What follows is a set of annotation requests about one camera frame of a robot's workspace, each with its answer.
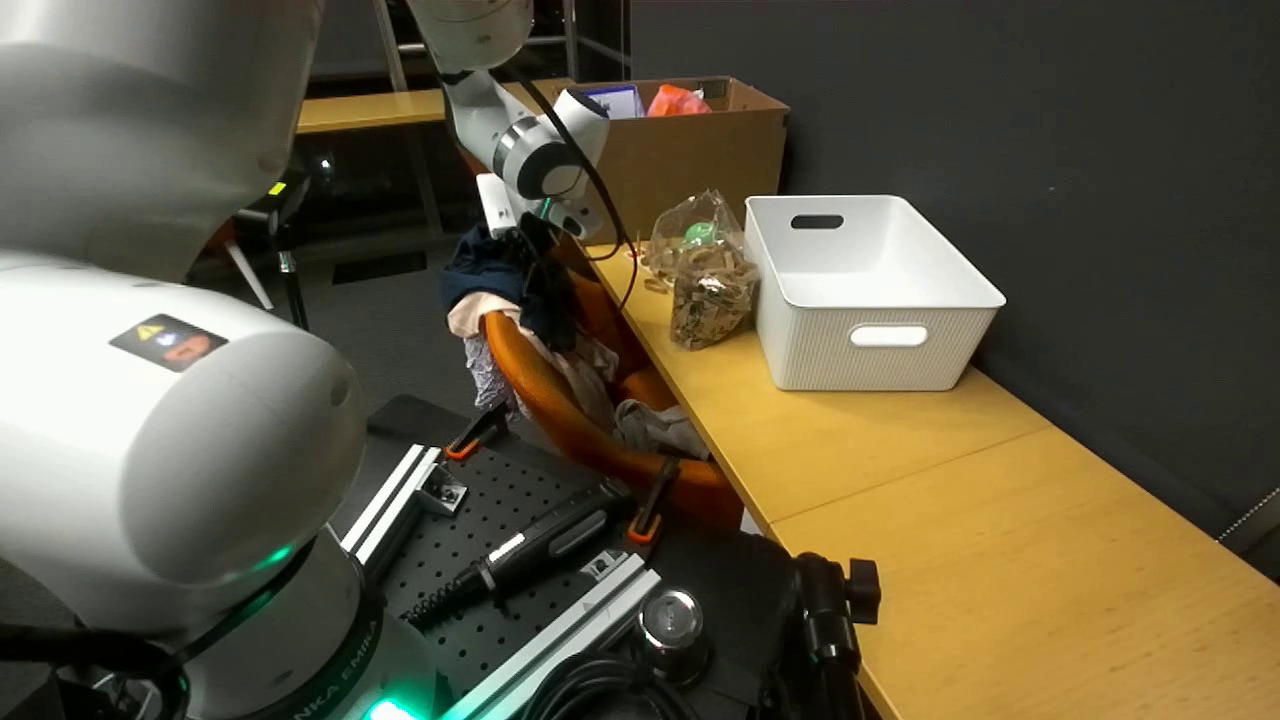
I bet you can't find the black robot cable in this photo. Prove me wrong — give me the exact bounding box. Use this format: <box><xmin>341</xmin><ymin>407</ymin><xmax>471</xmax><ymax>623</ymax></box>
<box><xmin>518</xmin><ymin>76</ymin><xmax>631</xmax><ymax>265</ymax></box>

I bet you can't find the right aluminium rail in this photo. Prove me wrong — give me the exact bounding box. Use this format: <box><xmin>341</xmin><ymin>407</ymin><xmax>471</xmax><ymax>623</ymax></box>
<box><xmin>440</xmin><ymin>553</ymin><xmax>661</xmax><ymax>720</ymax></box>

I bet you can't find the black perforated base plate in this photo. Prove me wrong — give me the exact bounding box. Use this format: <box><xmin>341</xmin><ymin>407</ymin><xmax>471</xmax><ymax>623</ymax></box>
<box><xmin>317</xmin><ymin>390</ymin><xmax>803</xmax><ymax>720</ymax></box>

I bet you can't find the round metal knob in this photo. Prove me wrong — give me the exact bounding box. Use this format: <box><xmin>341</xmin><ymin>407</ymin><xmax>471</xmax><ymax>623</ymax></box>
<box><xmin>635</xmin><ymin>589</ymin><xmax>706</xmax><ymax>657</ymax></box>

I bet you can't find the white plastic laundry basket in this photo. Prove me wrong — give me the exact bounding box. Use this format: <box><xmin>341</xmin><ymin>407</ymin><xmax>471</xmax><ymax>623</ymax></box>
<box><xmin>743</xmin><ymin>194</ymin><xmax>1003</xmax><ymax>390</ymax></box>

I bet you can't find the aluminium rail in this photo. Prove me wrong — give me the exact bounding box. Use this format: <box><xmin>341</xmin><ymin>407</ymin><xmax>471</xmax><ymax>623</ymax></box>
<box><xmin>440</xmin><ymin>553</ymin><xmax>661</xmax><ymax>720</ymax></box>
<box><xmin>341</xmin><ymin>443</ymin><xmax>469</xmax><ymax>562</ymax></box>

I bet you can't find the brown cardboard box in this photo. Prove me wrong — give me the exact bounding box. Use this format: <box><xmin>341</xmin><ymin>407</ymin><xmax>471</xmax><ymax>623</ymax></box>
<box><xmin>535</xmin><ymin>76</ymin><xmax>788</xmax><ymax>240</ymax></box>

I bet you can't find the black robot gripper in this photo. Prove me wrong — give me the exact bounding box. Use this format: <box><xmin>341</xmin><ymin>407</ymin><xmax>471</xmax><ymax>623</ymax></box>
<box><xmin>521</xmin><ymin>217</ymin><xmax>564</xmax><ymax>286</ymax></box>

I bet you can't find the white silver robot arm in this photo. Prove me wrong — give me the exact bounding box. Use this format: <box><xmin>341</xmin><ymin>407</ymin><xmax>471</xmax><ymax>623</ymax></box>
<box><xmin>0</xmin><ymin>0</ymin><xmax>440</xmax><ymax>720</ymax></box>

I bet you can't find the dark navy blue garment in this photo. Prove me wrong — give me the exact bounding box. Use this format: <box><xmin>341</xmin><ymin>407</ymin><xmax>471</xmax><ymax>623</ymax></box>
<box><xmin>440</xmin><ymin>222</ymin><xmax>575</xmax><ymax>353</ymax></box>

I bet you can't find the black tripod stand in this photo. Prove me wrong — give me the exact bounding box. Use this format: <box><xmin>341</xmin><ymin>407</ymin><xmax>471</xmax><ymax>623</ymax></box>
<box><xmin>233</xmin><ymin>168</ymin><xmax>311</xmax><ymax>325</ymax></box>

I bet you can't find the white cloth on seat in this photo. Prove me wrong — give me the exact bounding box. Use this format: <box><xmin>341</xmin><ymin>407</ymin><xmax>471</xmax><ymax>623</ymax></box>
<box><xmin>614</xmin><ymin>399</ymin><xmax>708</xmax><ymax>459</ymax></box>

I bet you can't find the black orange clamp right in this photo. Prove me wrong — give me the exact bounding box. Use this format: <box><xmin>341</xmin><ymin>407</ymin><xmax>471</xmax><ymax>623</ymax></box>
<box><xmin>624</xmin><ymin>459</ymin><xmax>679</xmax><ymax>546</ymax></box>

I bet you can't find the black camera tripod mount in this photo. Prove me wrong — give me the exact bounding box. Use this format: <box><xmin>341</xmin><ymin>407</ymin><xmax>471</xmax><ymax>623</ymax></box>
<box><xmin>764</xmin><ymin>553</ymin><xmax>879</xmax><ymax>720</ymax></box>

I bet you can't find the near orange chair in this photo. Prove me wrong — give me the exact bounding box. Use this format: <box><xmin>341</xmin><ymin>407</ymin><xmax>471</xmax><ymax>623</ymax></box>
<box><xmin>476</xmin><ymin>246</ymin><xmax>743</xmax><ymax>529</ymax></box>

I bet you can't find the black handheld tool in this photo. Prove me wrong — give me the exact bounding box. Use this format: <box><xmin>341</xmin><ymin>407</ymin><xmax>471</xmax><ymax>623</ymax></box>
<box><xmin>404</xmin><ymin>491</ymin><xmax>624</xmax><ymax>629</ymax></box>

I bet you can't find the black orange clamp left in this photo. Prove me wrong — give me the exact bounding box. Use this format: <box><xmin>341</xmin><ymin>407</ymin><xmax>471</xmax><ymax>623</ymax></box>
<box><xmin>444</xmin><ymin>403</ymin><xmax>509</xmax><ymax>463</ymax></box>

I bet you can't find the left aluminium rail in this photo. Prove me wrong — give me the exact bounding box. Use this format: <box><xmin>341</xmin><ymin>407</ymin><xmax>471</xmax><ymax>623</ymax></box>
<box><xmin>341</xmin><ymin>443</ymin><xmax>469</xmax><ymax>562</ymax></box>

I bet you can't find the black orange clamp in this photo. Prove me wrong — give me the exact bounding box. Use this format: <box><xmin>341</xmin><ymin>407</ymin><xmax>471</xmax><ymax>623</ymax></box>
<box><xmin>624</xmin><ymin>459</ymin><xmax>679</xmax><ymax>546</ymax></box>
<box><xmin>444</xmin><ymin>403</ymin><xmax>509</xmax><ymax>463</ymax></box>

